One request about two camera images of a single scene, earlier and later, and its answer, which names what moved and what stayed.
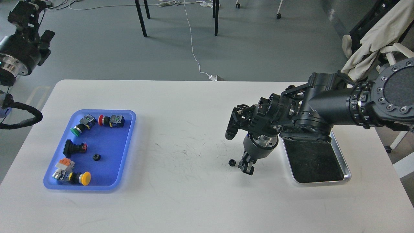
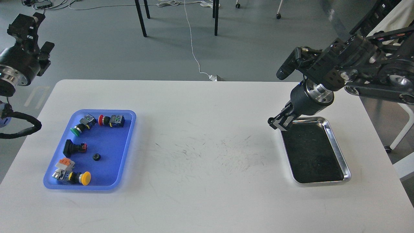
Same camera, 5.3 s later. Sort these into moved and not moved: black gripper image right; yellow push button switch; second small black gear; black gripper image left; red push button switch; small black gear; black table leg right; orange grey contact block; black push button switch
Moved: small black gear; black gripper image right; black gripper image left
Not moved: red push button switch; orange grey contact block; yellow push button switch; black table leg right; black push button switch; second small black gear
